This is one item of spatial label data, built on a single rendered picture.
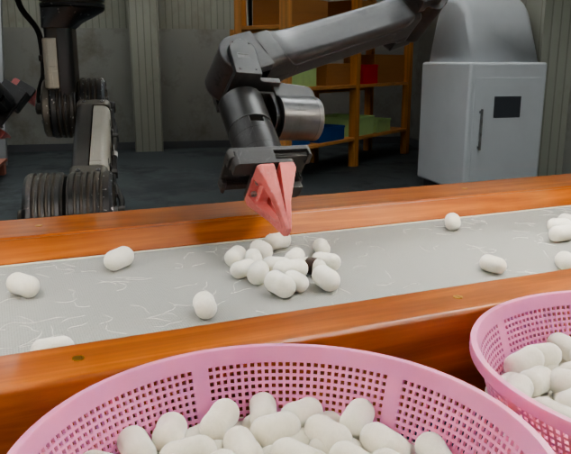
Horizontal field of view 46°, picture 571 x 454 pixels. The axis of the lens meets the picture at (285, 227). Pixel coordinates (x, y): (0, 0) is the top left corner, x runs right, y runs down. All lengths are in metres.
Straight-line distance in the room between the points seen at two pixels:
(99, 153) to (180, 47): 6.68
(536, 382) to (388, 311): 0.12
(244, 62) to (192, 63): 6.91
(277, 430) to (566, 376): 0.21
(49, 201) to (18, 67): 6.88
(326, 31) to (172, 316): 0.52
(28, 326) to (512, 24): 4.72
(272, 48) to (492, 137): 4.07
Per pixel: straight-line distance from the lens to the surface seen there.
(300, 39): 0.95
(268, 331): 0.49
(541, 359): 0.54
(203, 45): 7.77
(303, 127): 0.86
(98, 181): 1.02
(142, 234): 0.81
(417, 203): 0.96
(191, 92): 7.76
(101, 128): 1.16
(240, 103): 0.83
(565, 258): 0.75
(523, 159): 5.08
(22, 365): 0.47
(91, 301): 0.65
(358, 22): 1.03
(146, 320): 0.59
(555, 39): 5.31
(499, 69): 4.90
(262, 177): 0.75
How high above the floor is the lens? 0.95
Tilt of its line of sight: 14 degrees down
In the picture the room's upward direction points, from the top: straight up
